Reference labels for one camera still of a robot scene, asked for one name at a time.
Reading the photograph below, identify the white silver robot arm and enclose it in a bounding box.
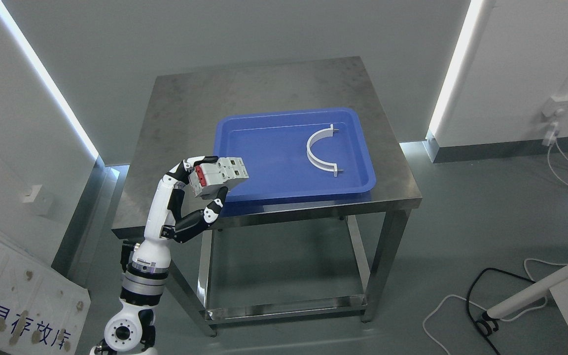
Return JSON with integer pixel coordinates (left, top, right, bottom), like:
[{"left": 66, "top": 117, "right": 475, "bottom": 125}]
[{"left": 89, "top": 241, "right": 171, "bottom": 355}]

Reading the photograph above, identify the white curved pipe clamp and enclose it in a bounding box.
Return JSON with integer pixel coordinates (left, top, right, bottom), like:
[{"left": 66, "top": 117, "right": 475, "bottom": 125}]
[{"left": 306, "top": 123, "right": 343, "bottom": 178}]

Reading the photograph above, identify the black cable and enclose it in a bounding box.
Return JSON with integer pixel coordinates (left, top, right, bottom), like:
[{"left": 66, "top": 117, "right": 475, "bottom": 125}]
[{"left": 465, "top": 249, "right": 568, "bottom": 355}]

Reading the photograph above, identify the blue plastic tray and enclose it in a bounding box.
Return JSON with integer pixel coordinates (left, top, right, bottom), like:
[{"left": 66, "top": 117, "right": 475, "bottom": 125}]
[{"left": 213, "top": 107, "right": 377, "bottom": 204}]

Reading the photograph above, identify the grey red circuit breaker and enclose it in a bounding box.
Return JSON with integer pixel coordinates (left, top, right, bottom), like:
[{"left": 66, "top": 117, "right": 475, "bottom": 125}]
[{"left": 189, "top": 157, "right": 249, "bottom": 199}]

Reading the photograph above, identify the white power plug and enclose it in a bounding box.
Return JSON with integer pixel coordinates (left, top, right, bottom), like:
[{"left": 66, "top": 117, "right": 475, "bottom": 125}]
[{"left": 542, "top": 121, "right": 560, "bottom": 147}]

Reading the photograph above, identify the wall socket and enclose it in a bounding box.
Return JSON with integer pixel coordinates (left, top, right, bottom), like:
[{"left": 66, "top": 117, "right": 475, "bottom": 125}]
[
  {"left": 541, "top": 95, "right": 568, "bottom": 118},
  {"left": 22, "top": 184, "right": 55, "bottom": 216}
]

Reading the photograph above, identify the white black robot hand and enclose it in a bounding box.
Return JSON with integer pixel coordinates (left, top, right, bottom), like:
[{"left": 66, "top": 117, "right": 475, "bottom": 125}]
[{"left": 130, "top": 156, "right": 229, "bottom": 273}]

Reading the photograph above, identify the white stand leg with caster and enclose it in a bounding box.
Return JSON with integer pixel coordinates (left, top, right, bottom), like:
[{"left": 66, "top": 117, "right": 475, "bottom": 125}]
[{"left": 473, "top": 265, "right": 568, "bottom": 337}]

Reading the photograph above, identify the white cable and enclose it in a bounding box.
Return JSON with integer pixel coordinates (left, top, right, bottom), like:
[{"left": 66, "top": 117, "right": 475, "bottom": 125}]
[{"left": 422, "top": 134, "right": 568, "bottom": 355}]

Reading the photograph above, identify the white printed sign board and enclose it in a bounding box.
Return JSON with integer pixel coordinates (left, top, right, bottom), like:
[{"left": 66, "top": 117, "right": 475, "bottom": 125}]
[{"left": 0, "top": 232, "right": 90, "bottom": 355}]

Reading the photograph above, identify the left wall socket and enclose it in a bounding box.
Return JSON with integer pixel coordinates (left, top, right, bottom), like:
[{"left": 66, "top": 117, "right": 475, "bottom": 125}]
[{"left": 22, "top": 184, "right": 55, "bottom": 216}]

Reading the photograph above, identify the right wall socket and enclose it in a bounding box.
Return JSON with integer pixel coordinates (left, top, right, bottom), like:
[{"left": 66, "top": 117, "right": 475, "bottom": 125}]
[{"left": 541, "top": 95, "right": 568, "bottom": 118}]

